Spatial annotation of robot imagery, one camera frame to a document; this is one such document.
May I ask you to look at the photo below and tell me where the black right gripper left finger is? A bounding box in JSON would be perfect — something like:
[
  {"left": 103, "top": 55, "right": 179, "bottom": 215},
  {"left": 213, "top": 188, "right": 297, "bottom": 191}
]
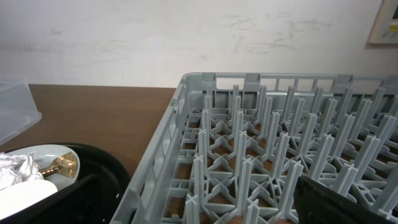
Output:
[{"left": 1, "top": 174, "right": 97, "bottom": 224}]

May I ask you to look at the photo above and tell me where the grey plastic dishwasher rack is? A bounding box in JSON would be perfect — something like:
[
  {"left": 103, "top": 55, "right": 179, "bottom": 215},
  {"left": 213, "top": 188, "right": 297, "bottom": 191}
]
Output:
[{"left": 111, "top": 73, "right": 397, "bottom": 223}]

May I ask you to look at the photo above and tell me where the pale grey round plate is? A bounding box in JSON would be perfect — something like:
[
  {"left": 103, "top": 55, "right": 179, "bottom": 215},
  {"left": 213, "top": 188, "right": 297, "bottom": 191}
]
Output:
[{"left": 5, "top": 144, "right": 80, "bottom": 190}]

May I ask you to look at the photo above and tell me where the round black serving tray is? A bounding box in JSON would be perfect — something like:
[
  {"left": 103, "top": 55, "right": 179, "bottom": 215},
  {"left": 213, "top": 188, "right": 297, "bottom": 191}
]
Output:
[{"left": 1, "top": 142, "right": 129, "bottom": 223}]

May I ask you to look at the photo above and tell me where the light blue plastic cup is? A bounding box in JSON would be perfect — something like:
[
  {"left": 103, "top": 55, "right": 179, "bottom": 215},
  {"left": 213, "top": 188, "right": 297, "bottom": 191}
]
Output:
[{"left": 1, "top": 180, "right": 58, "bottom": 219}]

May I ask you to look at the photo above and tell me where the gold foil candy wrapper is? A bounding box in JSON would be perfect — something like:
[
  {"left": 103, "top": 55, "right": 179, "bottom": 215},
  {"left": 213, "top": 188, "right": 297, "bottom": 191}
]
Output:
[{"left": 39, "top": 152, "right": 77, "bottom": 179}]

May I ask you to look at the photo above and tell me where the beige wall control panel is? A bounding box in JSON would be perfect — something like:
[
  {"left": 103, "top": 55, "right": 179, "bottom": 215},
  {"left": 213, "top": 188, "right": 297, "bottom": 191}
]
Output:
[{"left": 368, "top": 0, "right": 397, "bottom": 44}]

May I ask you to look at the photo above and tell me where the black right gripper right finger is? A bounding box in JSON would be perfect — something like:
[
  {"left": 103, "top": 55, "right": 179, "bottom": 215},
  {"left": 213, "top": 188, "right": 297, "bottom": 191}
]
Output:
[{"left": 294, "top": 174, "right": 397, "bottom": 223}]

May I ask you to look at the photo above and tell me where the clear plastic waste bin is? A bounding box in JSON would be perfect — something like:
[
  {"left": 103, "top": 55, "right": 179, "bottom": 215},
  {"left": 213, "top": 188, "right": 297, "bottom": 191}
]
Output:
[{"left": 1, "top": 82, "right": 42, "bottom": 144}]

